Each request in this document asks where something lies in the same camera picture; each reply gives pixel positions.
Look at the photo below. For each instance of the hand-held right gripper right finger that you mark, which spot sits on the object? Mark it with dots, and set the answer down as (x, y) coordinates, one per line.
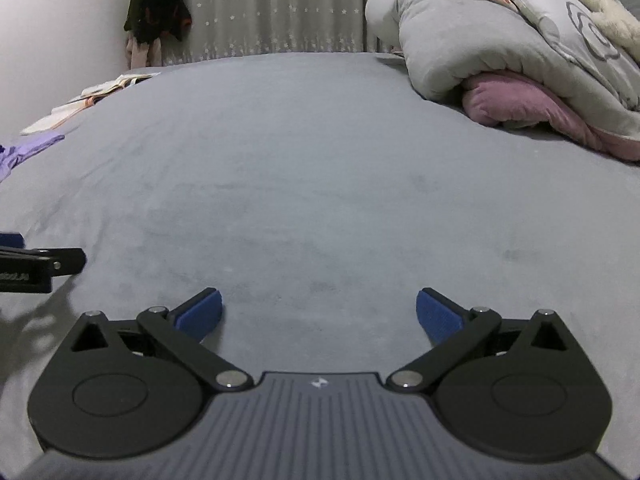
(440, 317)

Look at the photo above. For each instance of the pink hanging garment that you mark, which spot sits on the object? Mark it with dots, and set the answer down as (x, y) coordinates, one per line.
(142, 55)

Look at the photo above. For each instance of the grey duvet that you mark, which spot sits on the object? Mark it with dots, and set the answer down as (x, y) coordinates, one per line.
(440, 35)

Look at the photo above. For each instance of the dark hanging jacket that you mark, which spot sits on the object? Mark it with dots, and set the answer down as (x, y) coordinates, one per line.
(160, 5)

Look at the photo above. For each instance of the grey flower-print pillow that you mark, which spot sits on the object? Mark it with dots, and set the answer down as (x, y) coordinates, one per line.
(550, 0)

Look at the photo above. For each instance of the grey star-print curtain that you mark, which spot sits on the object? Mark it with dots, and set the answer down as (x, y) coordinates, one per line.
(275, 5)

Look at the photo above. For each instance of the open magazine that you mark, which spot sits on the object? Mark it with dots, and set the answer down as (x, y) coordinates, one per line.
(120, 82)

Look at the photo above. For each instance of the purple garment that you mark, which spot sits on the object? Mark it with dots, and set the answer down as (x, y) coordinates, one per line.
(20, 157)

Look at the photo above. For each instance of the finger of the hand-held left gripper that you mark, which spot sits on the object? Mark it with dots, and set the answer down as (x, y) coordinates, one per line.
(11, 240)
(35, 262)

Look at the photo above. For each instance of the pink blanket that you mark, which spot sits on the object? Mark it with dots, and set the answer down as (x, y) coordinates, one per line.
(515, 102)

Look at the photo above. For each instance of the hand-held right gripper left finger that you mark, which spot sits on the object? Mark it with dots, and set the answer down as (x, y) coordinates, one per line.
(200, 312)

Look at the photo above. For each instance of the white booklet with orange trim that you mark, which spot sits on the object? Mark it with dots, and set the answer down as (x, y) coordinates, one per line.
(55, 117)

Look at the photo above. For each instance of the white plush toy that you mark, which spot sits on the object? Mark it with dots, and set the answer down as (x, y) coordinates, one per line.
(610, 10)

